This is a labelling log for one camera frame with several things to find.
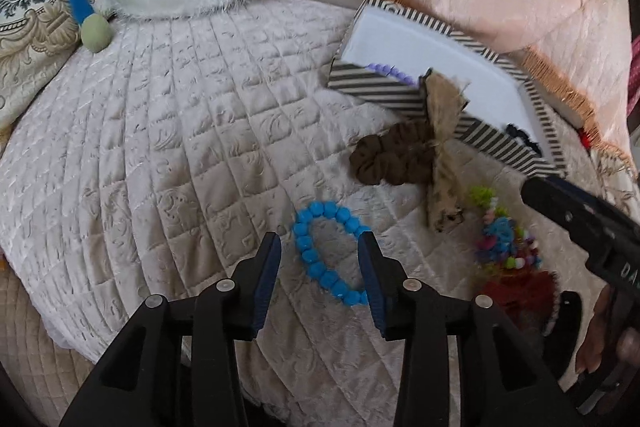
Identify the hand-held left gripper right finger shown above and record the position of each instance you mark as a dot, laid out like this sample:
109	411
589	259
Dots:
370	279

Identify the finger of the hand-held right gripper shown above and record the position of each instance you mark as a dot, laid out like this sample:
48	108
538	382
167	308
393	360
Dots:
555	207
576	197

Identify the small red cloth piece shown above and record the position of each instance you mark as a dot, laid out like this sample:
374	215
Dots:
584	138

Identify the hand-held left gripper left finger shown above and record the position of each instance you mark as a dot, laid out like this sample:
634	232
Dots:
265	279

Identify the person's right hand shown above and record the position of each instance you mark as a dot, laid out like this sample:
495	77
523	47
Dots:
596	332

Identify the brown scrunchie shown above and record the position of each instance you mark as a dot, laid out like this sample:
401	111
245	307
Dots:
385	157

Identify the floral upholstered cushion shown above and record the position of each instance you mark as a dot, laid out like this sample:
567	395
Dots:
30	7

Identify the grey quilted blanket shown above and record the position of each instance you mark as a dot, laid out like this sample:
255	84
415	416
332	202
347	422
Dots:
150	132

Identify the red scrunchie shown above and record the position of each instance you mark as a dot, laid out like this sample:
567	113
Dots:
520	292

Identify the striped cardboard box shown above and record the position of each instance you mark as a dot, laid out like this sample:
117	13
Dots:
425	52

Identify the burlap bow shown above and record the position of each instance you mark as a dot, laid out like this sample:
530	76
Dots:
445	147

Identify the beige quilted bedspread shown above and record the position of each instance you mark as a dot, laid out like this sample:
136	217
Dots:
30	357

